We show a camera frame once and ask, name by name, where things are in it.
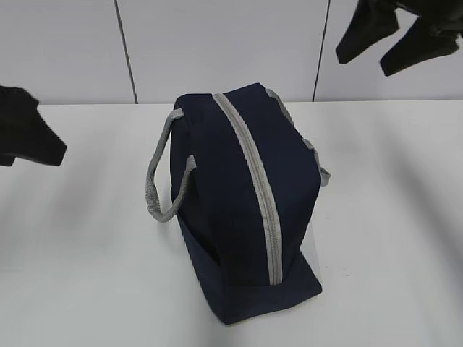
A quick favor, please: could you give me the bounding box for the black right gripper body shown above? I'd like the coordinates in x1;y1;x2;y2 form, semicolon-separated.
394;0;462;38

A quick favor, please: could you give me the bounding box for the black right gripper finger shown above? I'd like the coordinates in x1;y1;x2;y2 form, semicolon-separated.
380;21;459;77
336;0;399;64

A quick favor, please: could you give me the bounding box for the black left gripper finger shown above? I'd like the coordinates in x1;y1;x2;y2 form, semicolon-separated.
1;86;67;166

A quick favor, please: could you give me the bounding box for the navy blue lunch bag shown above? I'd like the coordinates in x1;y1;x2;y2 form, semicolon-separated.
145;83;331;325

